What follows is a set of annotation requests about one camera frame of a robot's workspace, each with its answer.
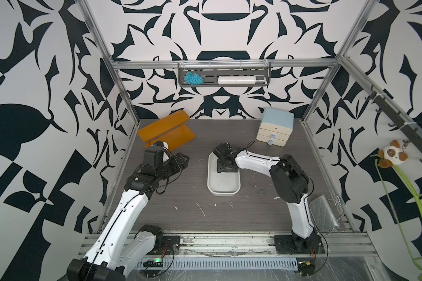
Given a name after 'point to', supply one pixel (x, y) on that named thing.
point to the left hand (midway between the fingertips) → (180, 157)
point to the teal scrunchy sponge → (193, 78)
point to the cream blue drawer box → (276, 127)
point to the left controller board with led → (153, 263)
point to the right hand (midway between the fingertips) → (220, 165)
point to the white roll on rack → (240, 80)
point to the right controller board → (305, 268)
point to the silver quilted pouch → (323, 218)
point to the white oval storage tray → (225, 184)
